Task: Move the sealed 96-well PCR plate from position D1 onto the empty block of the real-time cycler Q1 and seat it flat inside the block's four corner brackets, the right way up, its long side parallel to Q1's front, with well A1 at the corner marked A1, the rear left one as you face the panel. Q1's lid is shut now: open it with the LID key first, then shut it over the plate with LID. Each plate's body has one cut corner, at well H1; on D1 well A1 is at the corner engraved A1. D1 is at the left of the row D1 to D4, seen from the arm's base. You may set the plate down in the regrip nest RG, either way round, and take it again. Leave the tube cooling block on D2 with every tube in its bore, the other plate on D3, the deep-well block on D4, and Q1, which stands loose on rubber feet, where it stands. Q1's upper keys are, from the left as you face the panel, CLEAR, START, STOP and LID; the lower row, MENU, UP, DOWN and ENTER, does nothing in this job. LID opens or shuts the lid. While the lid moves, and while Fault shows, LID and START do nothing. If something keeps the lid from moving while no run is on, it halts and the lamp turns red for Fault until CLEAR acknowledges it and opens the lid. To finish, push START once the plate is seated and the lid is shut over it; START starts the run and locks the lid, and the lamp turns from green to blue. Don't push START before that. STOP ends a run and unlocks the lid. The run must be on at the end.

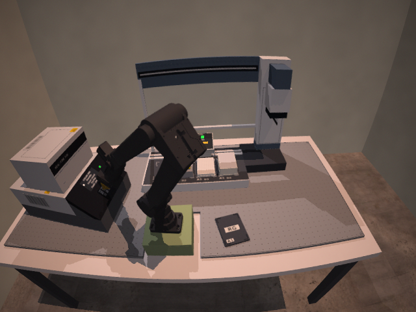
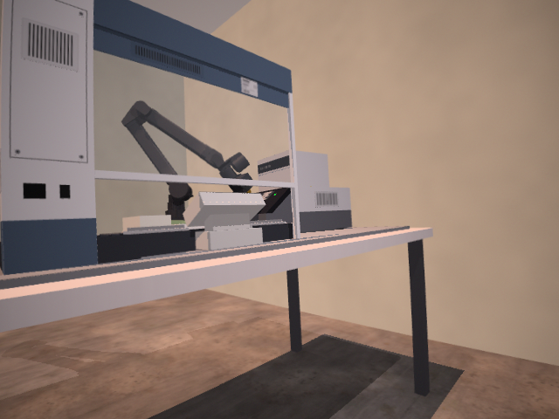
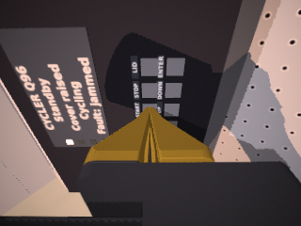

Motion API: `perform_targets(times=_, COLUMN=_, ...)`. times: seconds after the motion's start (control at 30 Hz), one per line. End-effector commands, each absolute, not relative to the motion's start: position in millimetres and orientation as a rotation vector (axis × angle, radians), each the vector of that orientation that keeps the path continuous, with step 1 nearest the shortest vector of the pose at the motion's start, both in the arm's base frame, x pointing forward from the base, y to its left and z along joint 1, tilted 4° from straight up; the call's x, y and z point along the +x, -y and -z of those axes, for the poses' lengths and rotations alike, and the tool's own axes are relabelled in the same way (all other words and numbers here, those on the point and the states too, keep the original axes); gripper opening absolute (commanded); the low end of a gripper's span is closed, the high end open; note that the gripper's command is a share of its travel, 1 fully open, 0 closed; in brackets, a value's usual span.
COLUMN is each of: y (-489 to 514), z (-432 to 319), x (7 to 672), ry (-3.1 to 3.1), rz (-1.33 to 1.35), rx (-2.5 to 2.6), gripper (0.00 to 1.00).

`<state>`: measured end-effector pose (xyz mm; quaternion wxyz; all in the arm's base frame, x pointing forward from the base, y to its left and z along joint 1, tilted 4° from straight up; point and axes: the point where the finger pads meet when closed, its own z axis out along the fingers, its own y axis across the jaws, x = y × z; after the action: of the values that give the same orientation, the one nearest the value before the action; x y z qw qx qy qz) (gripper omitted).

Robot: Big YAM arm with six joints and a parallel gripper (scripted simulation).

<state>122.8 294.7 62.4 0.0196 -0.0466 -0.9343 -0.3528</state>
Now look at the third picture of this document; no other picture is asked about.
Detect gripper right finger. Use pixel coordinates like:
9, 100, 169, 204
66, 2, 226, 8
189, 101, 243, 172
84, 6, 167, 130
150, 106, 215, 163

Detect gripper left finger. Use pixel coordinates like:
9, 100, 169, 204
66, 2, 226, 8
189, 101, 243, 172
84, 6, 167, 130
83, 107, 150, 166

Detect white thermal cycler with black keypad panel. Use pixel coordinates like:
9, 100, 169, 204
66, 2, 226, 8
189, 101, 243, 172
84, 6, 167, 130
0, 0, 266, 216

